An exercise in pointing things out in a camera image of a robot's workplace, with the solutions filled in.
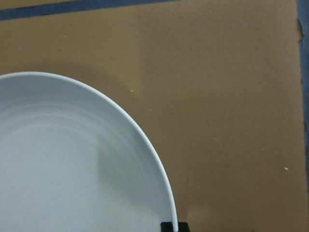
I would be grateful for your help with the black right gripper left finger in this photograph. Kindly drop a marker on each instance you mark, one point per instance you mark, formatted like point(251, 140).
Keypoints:
point(166, 227)

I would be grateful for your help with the blue plate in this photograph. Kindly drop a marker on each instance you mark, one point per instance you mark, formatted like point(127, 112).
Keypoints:
point(72, 160)

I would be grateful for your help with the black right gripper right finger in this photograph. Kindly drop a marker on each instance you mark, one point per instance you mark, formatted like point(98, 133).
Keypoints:
point(183, 227)

